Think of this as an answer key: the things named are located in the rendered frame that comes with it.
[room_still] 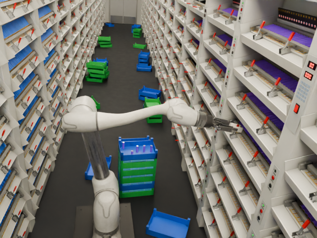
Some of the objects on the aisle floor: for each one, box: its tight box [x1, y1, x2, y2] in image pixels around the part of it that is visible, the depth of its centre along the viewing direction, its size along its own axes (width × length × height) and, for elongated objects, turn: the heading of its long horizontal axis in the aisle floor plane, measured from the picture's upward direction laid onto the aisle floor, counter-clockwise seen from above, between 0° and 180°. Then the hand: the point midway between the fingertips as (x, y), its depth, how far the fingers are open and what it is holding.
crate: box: [118, 179, 154, 198], centre depth 253 cm, size 30×20×8 cm
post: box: [246, 27, 317, 238], centre depth 125 cm, size 20×9×176 cm, turn 87°
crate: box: [145, 208, 191, 238], centre depth 215 cm, size 30×20×8 cm
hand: (236, 127), depth 162 cm, fingers open, 3 cm apart
